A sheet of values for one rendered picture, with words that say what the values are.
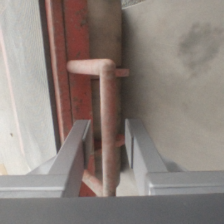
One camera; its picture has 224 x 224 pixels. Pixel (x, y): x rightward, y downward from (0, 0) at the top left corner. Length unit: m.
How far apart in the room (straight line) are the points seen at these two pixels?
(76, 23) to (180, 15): 0.11
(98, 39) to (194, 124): 0.15
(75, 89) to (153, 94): 0.11
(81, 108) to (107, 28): 0.10
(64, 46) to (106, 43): 0.07
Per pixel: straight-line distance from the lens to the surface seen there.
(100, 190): 0.18
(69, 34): 0.17
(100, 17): 0.22
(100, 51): 0.21
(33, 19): 0.19
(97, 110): 0.22
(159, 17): 0.23
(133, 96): 0.25
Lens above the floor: 0.20
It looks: 39 degrees down
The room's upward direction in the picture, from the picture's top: 105 degrees counter-clockwise
